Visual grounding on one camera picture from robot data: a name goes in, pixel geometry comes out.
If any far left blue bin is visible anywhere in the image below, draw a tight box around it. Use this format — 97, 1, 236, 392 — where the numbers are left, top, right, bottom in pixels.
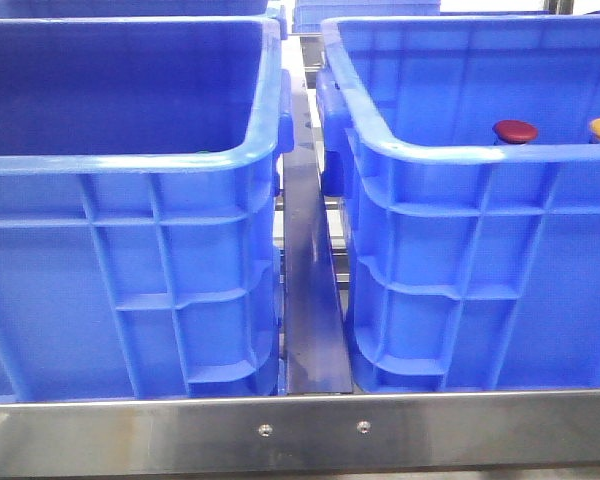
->
0, 0, 286, 20

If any right blue plastic bin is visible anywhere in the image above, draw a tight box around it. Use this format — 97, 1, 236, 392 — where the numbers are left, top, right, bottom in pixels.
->
322, 15, 600, 393

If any steel front rail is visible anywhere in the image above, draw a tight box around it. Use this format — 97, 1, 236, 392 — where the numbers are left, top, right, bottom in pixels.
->
0, 390, 600, 477

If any far right blue bin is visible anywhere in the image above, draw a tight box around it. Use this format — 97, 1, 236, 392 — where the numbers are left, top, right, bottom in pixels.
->
292, 0, 441, 33

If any left blue plastic bin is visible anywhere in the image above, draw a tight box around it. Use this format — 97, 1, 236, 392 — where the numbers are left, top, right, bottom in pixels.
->
0, 17, 294, 403

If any blue plastic bin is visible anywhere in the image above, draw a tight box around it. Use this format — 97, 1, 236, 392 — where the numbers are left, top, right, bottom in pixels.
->
322, 15, 600, 393
0, 17, 294, 403

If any steel divider bar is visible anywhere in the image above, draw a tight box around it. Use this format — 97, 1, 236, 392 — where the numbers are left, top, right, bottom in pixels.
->
283, 147, 353, 395

